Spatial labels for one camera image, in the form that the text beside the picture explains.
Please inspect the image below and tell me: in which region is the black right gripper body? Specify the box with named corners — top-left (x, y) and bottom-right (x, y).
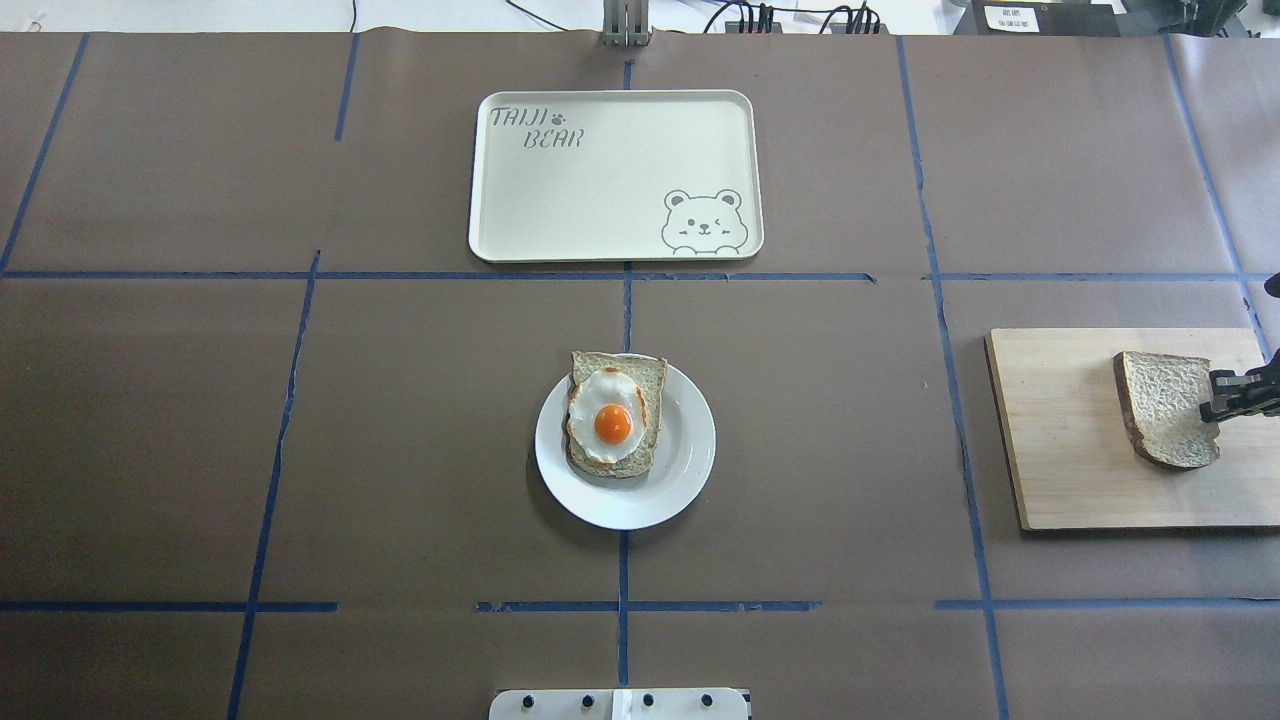
top-left (1244, 357), bottom-right (1279, 416)

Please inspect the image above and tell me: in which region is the bread slice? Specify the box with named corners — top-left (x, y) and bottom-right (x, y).
top-left (1112, 351), bottom-right (1220, 471)
top-left (564, 351), bottom-right (668, 479)

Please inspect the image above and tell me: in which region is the white round plate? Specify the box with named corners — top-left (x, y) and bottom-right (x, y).
top-left (532, 366), bottom-right (717, 530)

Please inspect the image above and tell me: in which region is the wooden cutting board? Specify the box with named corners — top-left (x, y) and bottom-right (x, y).
top-left (986, 328), bottom-right (1279, 530)

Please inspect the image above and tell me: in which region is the fried egg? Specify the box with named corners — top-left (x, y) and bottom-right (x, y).
top-left (566, 366), bottom-right (649, 471)

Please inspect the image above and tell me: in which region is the cream bear tray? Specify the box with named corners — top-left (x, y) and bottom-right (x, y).
top-left (468, 88), bottom-right (764, 263)

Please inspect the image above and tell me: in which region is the aluminium frame post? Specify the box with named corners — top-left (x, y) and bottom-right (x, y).
top-left (602, 0), bottom-right (652, 47)

